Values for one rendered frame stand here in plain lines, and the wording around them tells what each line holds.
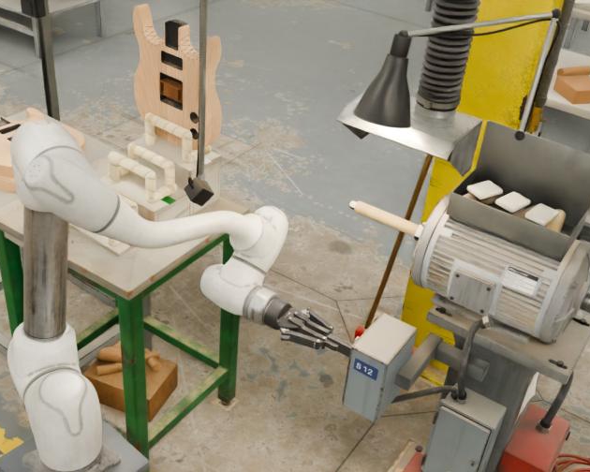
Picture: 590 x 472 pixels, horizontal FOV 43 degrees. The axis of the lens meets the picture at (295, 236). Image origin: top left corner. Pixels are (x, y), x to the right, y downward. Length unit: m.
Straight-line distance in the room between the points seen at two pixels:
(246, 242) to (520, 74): 1.20
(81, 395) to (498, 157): 1.14
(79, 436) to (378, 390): 0.71
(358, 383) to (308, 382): 1.42
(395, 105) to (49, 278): 0.90
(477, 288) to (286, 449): 1.42
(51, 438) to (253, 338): 1.66
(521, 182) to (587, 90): 2.04
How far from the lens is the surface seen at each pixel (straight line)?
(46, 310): 1.92
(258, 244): 1.90
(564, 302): 1.77
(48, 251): 1.82
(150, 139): 2.54
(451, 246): 1.82
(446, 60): 1.80
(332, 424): 3.10
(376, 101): 1.71
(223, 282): 1.92
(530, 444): 2.14
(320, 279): 3.78
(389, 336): 1.81
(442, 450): 2.06
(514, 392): 1.97
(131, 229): 1.66
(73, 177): 1.56
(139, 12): 2.45
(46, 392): 1.88
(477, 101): 2.75
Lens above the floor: 2.31
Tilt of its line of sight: 35 degrees down
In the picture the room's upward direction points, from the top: 6 degrees clockwise
